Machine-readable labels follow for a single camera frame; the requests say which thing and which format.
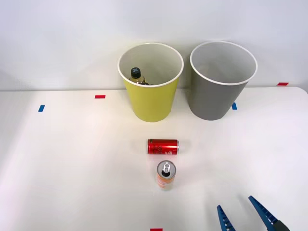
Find orange drink can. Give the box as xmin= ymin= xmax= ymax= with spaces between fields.
xmin=156 ymin=160 xmax=178 ymax=192

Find grey plastic waste bin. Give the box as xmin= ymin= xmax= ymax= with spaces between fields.
xmin=189 ymin=40 xmax=258 ymax=121

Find red drink can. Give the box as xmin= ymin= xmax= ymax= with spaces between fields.
xmin=147 ymin=138 xmax=180 ymax=155

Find yellow-green plastic waste bin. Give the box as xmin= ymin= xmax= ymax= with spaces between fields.
xmin=117 ymin=42 xmax=185 ymax=123

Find small bottle with dark cap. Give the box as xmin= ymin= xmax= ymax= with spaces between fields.
xmin=128 ymin=67 xmax=154 ymax=86

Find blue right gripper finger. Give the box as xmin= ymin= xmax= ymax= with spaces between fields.
xmin=217 ymin=205 xmax=237 ymax=231
xmin=248 ymin=195 xmax=291 ymax=231

